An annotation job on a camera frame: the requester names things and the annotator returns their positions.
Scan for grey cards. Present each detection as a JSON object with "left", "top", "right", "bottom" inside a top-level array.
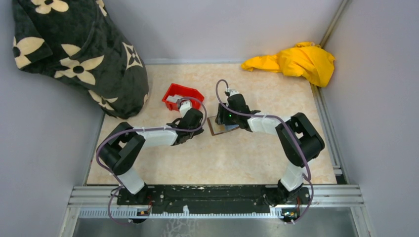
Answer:
[{"left": 166, "top": 94, "right": 183, "bottom": 104}]

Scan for yellow crumpled cloth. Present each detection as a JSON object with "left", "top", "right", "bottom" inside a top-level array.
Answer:
[{"left": 241, "top": 41, "right": 335, "bottom": 87}]

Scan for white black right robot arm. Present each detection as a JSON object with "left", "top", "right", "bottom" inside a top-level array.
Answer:
[{"left": 217, "top": 88, "right": 325, "bottom": 203}]

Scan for white slotted cable duct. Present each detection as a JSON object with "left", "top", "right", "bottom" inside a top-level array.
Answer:
[{"left": 79, "top": 206, "right": 284, "bottom": 219}]

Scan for brown leather card holder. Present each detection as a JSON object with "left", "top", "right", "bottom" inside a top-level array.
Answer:
[{"left": 207, "top": 116, "right": 239, "bottom": 136}]

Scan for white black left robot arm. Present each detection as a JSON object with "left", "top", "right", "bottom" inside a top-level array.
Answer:
[{"left": 95, "top": 97, "right": 207, "bottom": 204}]

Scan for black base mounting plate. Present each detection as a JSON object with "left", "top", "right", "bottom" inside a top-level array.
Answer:
[{"left": 117, "top": 185, "right": 310, "bottom": 214}]

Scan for black floral plush blanket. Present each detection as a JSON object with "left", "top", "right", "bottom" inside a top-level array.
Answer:
[{"left": 11, "top": 0, "right": 149, "bottom": 119}]

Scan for aluminium frame rail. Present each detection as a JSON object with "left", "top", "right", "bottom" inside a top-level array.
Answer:
[{"left": 68, "top": 185, "right": 364, "bottom": 207}]

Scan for red plastic bin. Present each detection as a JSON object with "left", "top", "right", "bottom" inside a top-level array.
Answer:
[{"left": 162, "top": 83, "right": 205, "bottom": 111}]

